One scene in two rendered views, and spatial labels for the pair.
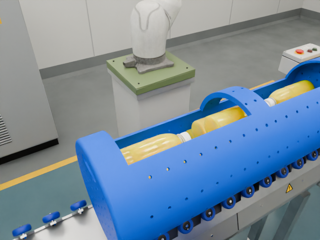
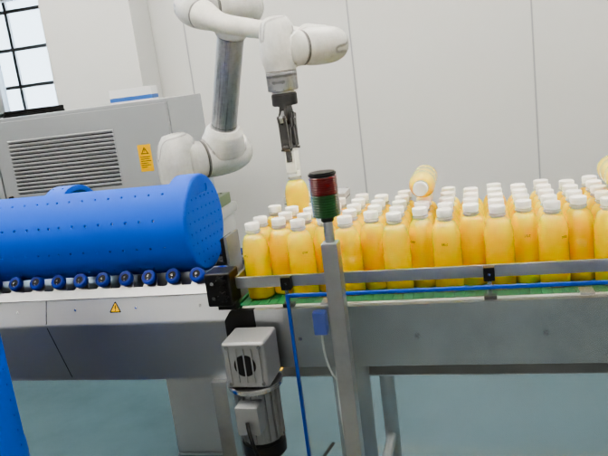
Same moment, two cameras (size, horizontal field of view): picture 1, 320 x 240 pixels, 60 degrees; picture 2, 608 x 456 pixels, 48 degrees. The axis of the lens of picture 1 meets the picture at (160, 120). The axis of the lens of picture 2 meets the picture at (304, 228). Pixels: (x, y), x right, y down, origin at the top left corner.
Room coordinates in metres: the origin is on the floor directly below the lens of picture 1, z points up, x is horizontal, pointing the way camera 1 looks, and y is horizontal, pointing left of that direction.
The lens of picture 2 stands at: (-0.31, -2.20, 1.47)
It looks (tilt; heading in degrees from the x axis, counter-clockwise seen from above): 12 degrees down; 46
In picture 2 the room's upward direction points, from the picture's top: 7 degrees counter-clockwise
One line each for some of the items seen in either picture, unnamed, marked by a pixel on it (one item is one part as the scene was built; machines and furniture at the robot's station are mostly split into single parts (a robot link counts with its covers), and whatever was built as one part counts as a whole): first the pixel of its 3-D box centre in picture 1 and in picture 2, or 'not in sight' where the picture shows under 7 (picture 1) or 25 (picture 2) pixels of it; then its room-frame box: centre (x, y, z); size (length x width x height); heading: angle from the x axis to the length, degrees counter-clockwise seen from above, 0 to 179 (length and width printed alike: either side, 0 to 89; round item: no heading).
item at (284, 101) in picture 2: not in sight; (285, 108); (1.09, -0.75, 1.38); 0.08 x 0.07 x 0.09; 30
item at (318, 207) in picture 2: not in sight; (325, 204); (0.77, -1.17, 1.18); 0.06 x 0.06 x 0.05
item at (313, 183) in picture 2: not in sight; (323, 185); (0.77, -1.17, 1.23); 0.06 x 0.06 x 0.04
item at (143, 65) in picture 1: (145, 57); not in sight; (1.23, 0.07, 1.07); 0.22 x 0.18 x 0.06; 116
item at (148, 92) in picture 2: not in sight; (134, 94); (1.81, 1.21, 1.48); 0.24 x 0.12 x 0.08; 130
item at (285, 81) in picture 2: not in sight; (282, 82); (1.09, -0.75, 1.46); 0.09 x 0.09 x 0.06
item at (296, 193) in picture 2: not in sight; (299, 206); (1.09, -0.75, 1.09); 0.07 x 0.07 x 0.19
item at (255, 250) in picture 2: not in sight; (257, 262); (0.84, -0.83, 1.00); 0.07 x 0.07 x 0.19
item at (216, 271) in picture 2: not in sight; (223, 288); (0.73, -0.80, 0.95); 0.10 x 0.07 x 0.10; 30
